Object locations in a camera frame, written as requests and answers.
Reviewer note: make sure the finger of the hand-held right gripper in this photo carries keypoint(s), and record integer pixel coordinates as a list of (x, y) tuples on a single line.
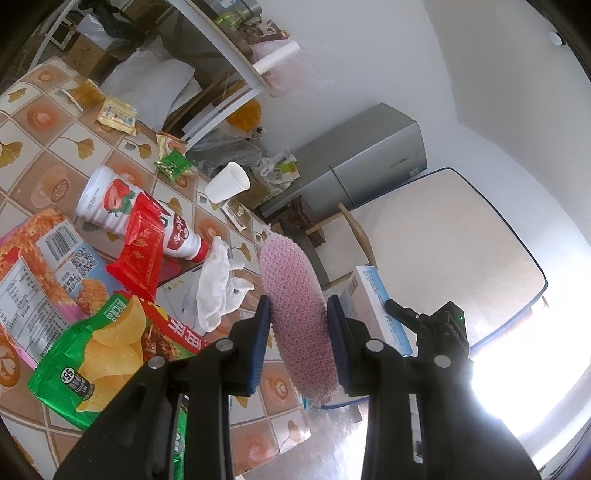
[(404, 318)]

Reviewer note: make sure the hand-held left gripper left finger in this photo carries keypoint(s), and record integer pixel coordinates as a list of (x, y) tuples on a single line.
[(258, 341)]

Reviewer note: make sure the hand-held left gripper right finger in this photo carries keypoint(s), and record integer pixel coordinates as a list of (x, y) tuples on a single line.
[(339, 346)]

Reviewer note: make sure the white blue carton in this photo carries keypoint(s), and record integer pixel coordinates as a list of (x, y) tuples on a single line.
[(369, 300)]

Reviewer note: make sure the pink foam net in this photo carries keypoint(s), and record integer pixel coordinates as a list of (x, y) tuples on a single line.
[(295, 314)]

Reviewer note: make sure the strawberry yoghurt bottle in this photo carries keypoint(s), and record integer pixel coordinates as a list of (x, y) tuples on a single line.
[(106, 198)]

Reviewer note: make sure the white glove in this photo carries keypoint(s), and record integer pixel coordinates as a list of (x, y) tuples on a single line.
[(214, 286)]

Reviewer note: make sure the white mattress blue trim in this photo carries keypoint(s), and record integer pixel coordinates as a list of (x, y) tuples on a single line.
[(438, 240)]

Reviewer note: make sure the red snack packet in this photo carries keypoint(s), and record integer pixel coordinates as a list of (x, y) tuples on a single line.
[(166, 332)]

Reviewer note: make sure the window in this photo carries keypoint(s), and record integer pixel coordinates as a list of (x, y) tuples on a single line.
[(531, 369)]

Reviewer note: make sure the wooden chair dark seat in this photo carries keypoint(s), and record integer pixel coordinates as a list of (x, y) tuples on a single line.
[(314, 230)]

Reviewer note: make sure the green packet blue oval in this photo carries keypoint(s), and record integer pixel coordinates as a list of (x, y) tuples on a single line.
[(180, 438)]

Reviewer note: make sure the small brown carton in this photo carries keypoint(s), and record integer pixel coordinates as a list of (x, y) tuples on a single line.
[(238, 214)]

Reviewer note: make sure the white paper cup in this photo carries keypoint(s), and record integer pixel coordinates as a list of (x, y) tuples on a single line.
[(228, 182)]

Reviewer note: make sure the grey refrigerator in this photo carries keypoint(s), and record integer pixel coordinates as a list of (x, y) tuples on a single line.
[(360, 157)]

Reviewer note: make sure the green potato chips packet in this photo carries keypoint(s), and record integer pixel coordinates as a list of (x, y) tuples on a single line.
[(87, 360)]

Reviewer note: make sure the white green plastic bag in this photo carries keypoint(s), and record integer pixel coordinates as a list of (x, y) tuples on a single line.
[(279, 168)]

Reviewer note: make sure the grey clear plastic bag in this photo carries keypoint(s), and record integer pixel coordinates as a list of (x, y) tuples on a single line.
[(221, 150)]

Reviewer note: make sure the small green packet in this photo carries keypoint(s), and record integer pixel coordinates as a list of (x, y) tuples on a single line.
[(173, 164)]

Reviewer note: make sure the yellow orange packet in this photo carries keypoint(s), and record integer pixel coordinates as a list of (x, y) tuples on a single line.
[(168, 144)]

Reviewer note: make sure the orange white snack packet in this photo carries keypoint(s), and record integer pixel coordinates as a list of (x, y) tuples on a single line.
[(41, 277)]

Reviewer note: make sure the yellow plastic bag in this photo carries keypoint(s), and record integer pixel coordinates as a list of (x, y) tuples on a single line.
[(244, 113)]

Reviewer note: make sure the yellow blue packet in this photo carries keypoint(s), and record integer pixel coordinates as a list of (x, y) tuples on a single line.
[(117, 114)]

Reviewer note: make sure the pink plastic bag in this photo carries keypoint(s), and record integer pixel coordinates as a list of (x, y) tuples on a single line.
[(300, 69)]

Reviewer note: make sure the white pillow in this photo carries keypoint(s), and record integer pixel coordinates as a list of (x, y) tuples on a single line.
[(147, 83)]

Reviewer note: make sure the white metal shelf rack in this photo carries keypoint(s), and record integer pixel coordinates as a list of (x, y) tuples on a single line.
[(221, 60)]

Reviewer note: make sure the patterned tablecloth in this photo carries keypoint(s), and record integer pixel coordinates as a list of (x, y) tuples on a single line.
[(46, 152)]

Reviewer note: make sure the white paper roll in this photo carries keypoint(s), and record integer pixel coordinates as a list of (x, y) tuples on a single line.
[(277, 55)]

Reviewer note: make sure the brown yellow packet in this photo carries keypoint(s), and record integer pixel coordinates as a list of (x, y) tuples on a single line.
[(87, 92)]

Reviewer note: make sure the white ceiling fixture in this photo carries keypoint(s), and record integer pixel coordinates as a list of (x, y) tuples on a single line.
[(557, 38)]

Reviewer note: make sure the light green packet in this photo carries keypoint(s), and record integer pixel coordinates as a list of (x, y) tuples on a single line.
[(228, 19)]

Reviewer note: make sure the cardboard box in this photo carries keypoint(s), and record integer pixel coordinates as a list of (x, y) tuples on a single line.
[(92, 55)]

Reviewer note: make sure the steel pot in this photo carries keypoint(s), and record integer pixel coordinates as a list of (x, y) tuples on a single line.
[(231, 5)]

